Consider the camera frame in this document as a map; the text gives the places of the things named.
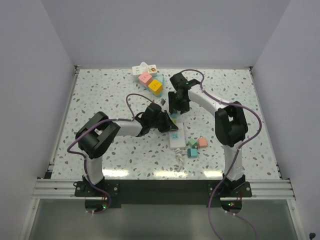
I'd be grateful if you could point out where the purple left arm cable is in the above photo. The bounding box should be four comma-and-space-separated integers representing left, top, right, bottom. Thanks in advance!
66, 93, 157, 215

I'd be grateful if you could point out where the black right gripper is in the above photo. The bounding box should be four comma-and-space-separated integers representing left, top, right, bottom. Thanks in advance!
168, 91, 189, 115

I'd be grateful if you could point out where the light cyan charger plug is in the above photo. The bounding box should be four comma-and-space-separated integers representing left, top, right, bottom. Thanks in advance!
170, 113, 178, 119

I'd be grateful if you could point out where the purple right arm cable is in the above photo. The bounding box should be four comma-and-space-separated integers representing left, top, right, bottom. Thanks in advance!
181, 69, 263, 240

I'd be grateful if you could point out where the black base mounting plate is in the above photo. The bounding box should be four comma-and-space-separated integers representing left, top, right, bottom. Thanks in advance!
80, 179, 242, 211

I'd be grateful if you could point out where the white cartoon sticker adapter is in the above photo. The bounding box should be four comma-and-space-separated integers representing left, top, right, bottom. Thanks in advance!
146, 64, 158, 77

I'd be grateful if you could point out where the green charger plug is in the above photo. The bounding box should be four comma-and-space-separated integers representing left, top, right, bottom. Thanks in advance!
188, 138, 199, 149

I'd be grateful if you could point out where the white power strip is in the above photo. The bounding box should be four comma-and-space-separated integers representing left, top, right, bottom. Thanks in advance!
168, 111, 187, 150

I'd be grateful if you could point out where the salmon pink charger plug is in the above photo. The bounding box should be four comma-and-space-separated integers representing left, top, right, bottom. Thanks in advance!
198, 137, 208, 148

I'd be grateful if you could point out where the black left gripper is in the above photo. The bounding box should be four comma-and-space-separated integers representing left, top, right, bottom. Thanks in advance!
149, 110, 177, 133

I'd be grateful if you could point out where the aluminium frame rail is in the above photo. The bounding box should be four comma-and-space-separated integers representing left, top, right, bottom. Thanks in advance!
32, 179, 295, 200

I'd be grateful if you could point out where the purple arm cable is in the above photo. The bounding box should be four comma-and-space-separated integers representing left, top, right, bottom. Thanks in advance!
66, 93, 157, 215
181, 69, 263, 240

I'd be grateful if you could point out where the light blue triangular item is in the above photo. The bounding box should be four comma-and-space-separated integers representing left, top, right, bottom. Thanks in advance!
153, 75, 165, 97

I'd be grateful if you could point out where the pink cube socket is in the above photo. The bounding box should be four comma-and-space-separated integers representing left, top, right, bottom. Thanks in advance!
138, 71, 153, 88

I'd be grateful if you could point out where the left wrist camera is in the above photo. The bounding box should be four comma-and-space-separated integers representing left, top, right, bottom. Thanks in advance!
160, 99, 166, 106

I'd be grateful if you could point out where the white socket adapter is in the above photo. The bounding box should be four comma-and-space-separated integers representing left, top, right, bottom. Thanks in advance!
131, 62, 148, 76

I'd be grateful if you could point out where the teal blue charger plug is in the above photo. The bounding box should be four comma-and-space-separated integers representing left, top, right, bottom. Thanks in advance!
187, 148, 198, 158

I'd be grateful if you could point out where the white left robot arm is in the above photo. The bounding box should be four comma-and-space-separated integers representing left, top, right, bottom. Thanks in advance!
75, 103, 179, 196

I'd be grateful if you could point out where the white coiled power cord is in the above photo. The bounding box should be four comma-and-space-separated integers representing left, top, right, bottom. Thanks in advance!
173, 147, 185, 173

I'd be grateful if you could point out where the yellow cube socket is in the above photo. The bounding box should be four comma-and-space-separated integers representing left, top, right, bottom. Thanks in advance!
148, 79, 164, 97

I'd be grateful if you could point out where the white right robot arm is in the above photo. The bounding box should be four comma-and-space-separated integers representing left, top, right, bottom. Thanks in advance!
168, 72, 248, 197

